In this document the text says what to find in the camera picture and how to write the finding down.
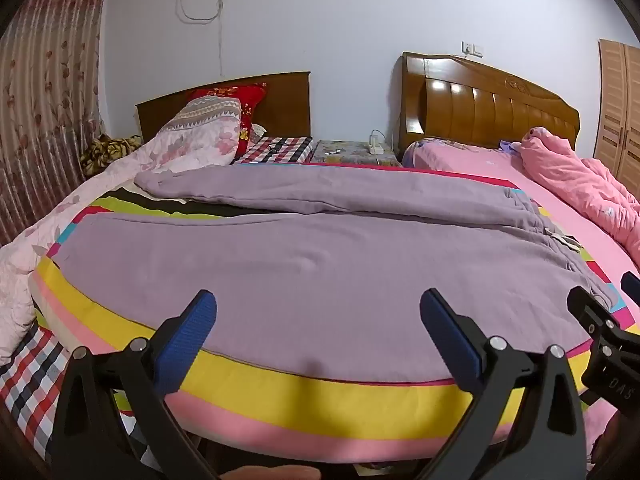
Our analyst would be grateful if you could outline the person's left hand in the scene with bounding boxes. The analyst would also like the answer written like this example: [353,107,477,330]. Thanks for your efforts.
[220,465,323,480]

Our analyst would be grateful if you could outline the purple pants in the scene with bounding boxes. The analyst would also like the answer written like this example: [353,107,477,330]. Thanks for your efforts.
[50,162,621,386]

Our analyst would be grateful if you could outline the plaid bed sheet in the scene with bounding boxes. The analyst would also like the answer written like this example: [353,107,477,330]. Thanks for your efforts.
[0,135,316,467]

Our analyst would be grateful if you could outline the colourful striped blanket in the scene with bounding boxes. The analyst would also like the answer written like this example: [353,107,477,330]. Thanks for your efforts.
[27,162,640,466]

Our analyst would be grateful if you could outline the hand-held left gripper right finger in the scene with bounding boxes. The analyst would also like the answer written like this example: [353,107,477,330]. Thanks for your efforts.
[420,287,586,480]

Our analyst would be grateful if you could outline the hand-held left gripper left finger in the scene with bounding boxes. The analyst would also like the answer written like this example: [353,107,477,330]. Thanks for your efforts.
[50,289,221,480]

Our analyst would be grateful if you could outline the pink floral quilt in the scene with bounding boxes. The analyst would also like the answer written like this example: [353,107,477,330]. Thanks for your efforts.
[0,95,244,367]

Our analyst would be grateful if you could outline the white wall cable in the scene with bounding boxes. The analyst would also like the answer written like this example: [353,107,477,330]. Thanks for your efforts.
[175,0,227,81]

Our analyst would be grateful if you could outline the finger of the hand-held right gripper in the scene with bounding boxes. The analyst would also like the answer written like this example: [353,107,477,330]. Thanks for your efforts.
[621,271,640,307]
[566,285,622,346]

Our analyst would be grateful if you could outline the red patterned pillow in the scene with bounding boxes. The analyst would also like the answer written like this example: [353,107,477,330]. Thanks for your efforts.
[187,82,269,158]

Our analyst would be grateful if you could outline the dark wooden headboard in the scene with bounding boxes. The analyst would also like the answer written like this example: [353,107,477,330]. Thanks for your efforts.
[136,71,312,144]

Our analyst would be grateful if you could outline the glossy wooden headboard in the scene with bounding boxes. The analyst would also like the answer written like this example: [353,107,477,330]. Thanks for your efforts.
[392,51,581,162]

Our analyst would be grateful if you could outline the light wooden wardrobe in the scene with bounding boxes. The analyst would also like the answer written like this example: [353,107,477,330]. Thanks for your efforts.
[592,39,640,184]

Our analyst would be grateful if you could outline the floral curtain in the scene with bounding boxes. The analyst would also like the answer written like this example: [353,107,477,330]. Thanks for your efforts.
[0,0,114,247]

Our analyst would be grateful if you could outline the nightstand with floral cover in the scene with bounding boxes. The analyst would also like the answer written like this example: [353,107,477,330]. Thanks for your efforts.
[310,140,404,167]

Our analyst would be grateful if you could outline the brown and yellow cloth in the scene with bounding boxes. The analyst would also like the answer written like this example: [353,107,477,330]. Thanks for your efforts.
[80,134,144,177]

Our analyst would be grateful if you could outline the pink bed sheet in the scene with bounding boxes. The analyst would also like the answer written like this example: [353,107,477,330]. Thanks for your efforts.
[402,137,640,311]

